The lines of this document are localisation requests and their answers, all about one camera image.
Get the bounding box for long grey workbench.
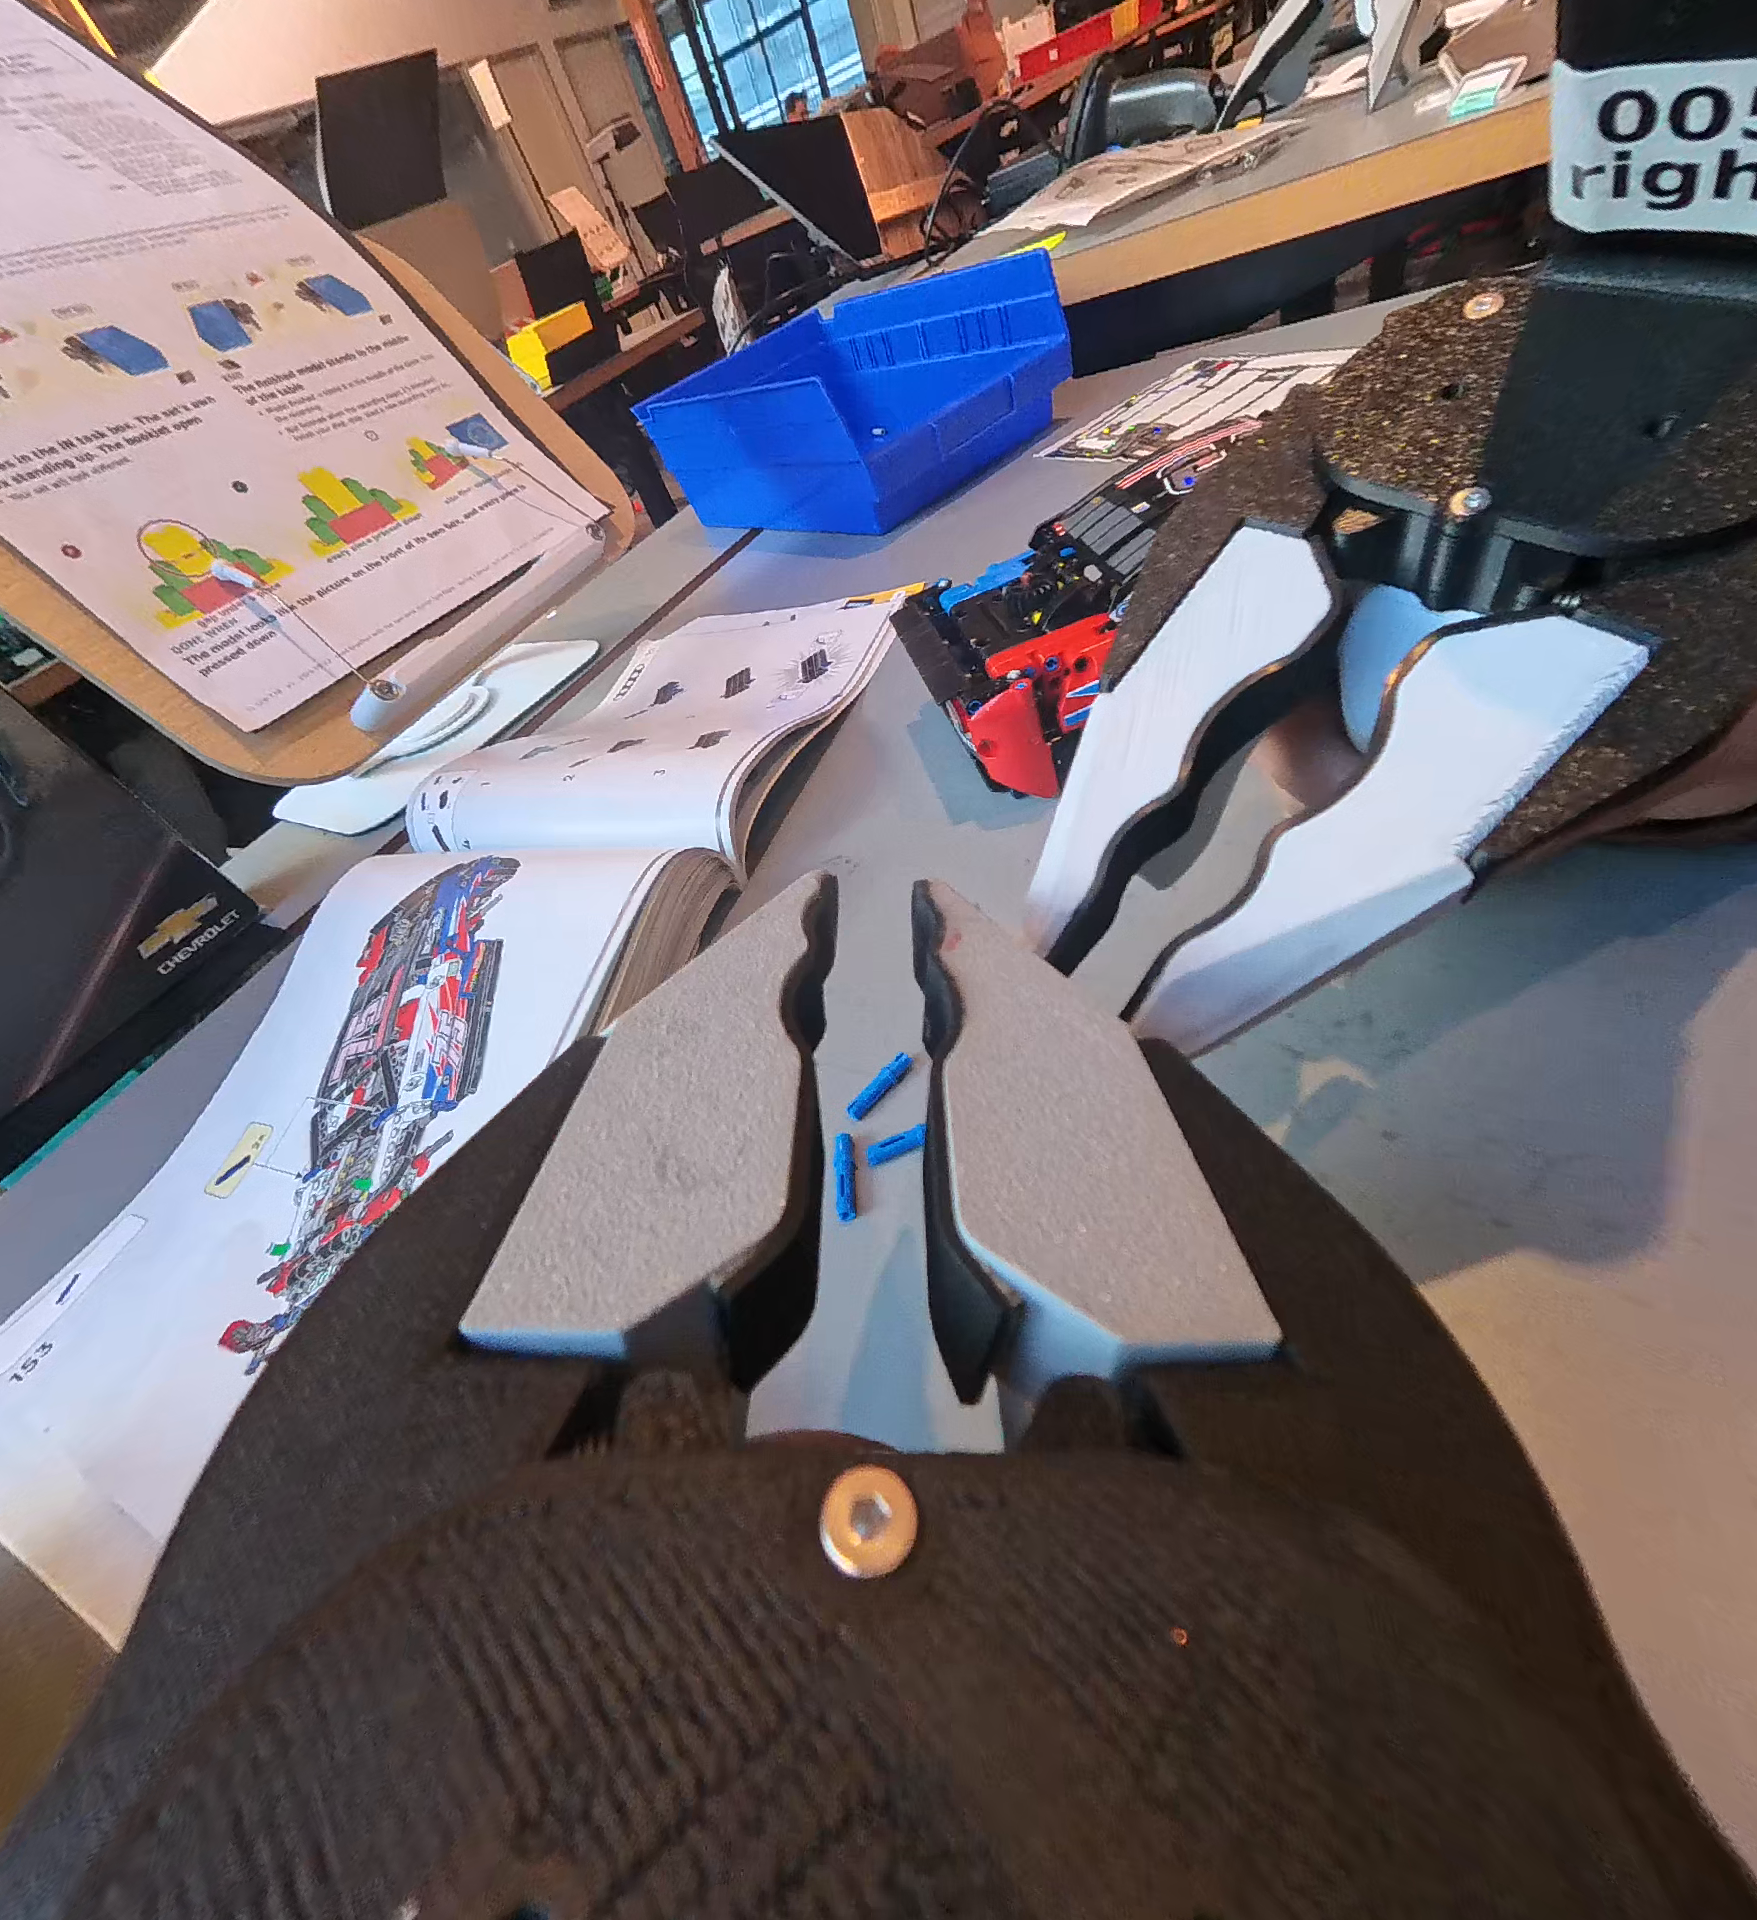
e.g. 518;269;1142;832
968;44;1560;324

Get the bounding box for blue plastic bin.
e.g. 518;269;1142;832
631;245;1073;535

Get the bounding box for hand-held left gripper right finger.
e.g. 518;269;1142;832
908;877;1287;1404

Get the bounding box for wooden crate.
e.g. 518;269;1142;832
714;108;954;264

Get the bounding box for open instruction booklet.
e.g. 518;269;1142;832
0;593;911;1652

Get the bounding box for loose printed papers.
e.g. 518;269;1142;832
1027;124;1307;236

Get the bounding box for sticker sheet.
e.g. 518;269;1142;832
1034;346;1359;458

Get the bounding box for toy car set box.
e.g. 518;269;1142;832
0;615;281;1187

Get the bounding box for printed instruction sheet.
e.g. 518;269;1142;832
0;0;613;735

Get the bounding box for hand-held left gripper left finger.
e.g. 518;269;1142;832
456;870;842;1348

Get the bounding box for black office chair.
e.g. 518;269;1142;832
1063;65;1223;171

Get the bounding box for yellow box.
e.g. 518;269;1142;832
507;299;607;388

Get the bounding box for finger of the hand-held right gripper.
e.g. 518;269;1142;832
1024;523;1345;973
1124;607;1661;1057

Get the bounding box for person's right hand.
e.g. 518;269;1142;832
1500;621;1757;860

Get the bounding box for white stand base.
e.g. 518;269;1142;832
273;642;603;836

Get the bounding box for grey desk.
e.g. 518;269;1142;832
0;299;1757;1920

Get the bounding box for red black toy car model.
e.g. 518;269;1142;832
890;420;1270;797

